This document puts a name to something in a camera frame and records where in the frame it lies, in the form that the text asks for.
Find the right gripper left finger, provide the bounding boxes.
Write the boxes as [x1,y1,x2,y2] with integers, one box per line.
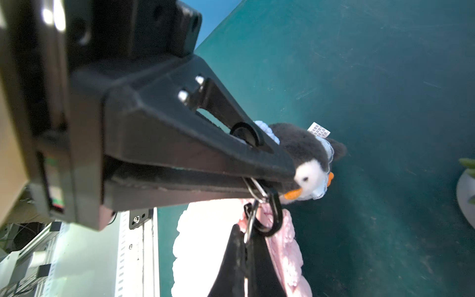
[208,224,246,297]

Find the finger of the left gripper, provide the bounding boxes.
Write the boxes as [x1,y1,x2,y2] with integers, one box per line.
[103,56,294,181]
[103,163,298,212]

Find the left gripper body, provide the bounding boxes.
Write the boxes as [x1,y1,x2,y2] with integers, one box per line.
[1,1,202,230]

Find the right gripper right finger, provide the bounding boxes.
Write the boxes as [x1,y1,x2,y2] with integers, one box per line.
[247,233,286,297]

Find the pink knitted bag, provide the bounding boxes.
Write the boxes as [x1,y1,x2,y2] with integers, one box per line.
[171,198,313,297]

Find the small potted succulent plant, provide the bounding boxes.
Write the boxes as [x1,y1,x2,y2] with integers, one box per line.
[456,158,475,228]

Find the aluminium front rail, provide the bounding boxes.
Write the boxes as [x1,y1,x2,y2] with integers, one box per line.
[1,210,160,297]

